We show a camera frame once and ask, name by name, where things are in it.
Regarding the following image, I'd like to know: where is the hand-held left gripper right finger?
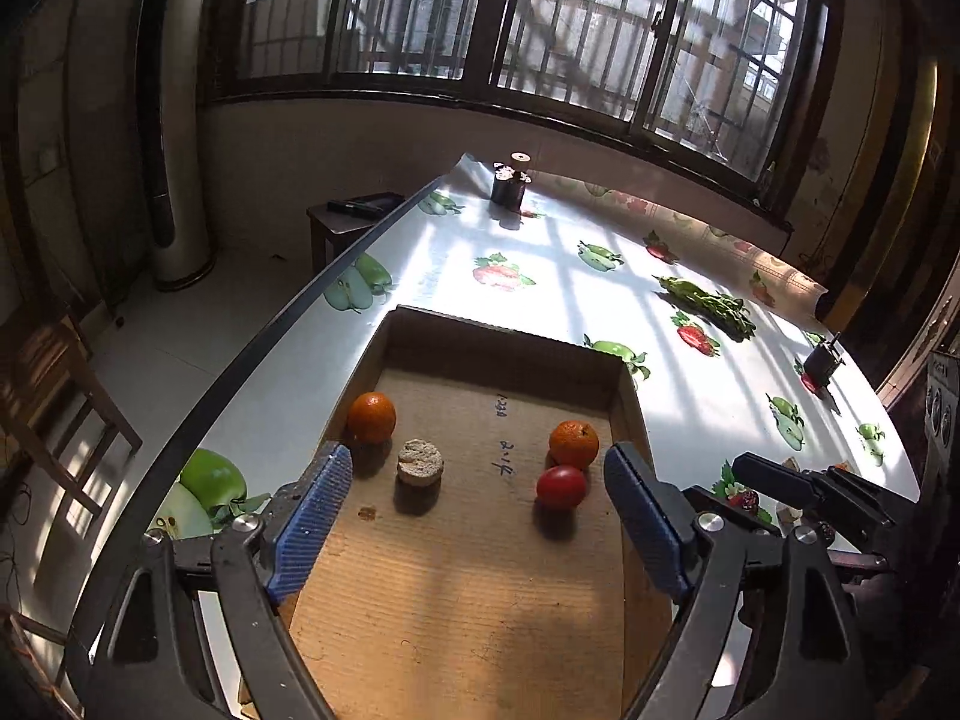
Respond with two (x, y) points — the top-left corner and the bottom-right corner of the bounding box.
(604, 441), (878, 720)

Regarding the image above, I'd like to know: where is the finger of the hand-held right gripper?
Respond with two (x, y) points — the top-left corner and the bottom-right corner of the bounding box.
(733, 452), (897, 533)

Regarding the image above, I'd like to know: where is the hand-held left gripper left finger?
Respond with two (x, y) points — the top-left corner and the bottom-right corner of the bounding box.
(90, 442), (355, 720)

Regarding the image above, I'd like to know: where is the shallow cardboard box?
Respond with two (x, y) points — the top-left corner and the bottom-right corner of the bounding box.
(238, 305), (676, 720)

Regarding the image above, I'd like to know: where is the red tomato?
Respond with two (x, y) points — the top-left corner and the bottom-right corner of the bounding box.
(535, 465), (588, 511)

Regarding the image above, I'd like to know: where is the orange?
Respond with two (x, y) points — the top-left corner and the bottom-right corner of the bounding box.
(549, 420), (601, 470)
(346, 391), (397, 444)

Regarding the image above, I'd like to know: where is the small black clip stand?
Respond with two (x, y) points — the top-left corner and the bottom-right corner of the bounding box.
(802, 331), (845, 395)

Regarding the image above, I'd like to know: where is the green bean bunch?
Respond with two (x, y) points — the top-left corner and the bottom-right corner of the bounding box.
(656, 276), (758, 340)

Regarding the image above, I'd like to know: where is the fruit print tablecloth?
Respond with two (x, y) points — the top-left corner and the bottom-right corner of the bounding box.
(64, 152), (923, 720)

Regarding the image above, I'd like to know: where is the wooden chair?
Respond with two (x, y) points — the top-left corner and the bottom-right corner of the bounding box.
(0, 307), (143, 541)

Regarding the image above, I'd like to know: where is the small dark side table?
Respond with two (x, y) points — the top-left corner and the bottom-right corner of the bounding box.
(306, 193), (406, 278)

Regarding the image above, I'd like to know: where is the wooden floor rack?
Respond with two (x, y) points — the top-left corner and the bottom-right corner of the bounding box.
(0, 604), (83, 720)

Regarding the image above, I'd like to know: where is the dark jar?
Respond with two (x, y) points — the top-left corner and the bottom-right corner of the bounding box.
(491, 163), (532, 212)

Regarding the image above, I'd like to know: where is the white tower air conditioner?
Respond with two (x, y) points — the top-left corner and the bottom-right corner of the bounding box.
(131, 0), (218, 292)

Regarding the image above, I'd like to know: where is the barred window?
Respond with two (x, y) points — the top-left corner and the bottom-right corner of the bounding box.
(202, 0), (848, 226)

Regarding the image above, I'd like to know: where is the floor cable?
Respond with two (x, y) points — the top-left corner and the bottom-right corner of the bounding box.
(0, 480), (32, 601)

